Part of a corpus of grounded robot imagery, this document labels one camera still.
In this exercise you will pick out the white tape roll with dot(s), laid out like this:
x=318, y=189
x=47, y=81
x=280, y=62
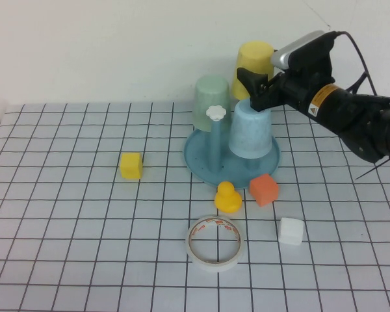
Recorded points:
x=214, y=265

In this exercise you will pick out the orange foam cube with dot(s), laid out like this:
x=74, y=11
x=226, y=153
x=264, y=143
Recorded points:
x=263, y=190

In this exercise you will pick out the green plastic cup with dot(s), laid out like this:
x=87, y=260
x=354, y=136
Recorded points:
x=208, y=97

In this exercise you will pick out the blue cup stand with pegs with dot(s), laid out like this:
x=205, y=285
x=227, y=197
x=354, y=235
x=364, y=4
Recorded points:
x=201, y=159

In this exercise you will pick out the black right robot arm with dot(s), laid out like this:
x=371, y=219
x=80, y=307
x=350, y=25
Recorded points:
x=354, y=113

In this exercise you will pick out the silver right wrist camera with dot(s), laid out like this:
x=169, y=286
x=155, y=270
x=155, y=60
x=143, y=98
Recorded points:
x=292, y=53

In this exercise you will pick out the yellow foam cube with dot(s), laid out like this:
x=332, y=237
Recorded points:
x=130, y=166

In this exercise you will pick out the light blue plastic cup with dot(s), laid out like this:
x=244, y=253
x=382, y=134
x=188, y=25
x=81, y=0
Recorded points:
x=250, y=136

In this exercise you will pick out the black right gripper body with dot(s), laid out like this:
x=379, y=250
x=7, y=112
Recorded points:
x=286, y=92

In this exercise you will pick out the white foam cube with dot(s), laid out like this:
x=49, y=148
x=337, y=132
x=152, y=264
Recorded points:
x=290, y=231

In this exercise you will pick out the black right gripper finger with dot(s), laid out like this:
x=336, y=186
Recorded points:
x=252, y=79

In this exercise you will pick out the yellow rubber duck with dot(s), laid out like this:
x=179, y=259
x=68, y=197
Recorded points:
x=227, y=201

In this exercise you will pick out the yellow plastic cup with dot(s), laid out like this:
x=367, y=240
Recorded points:
x=252, y=61

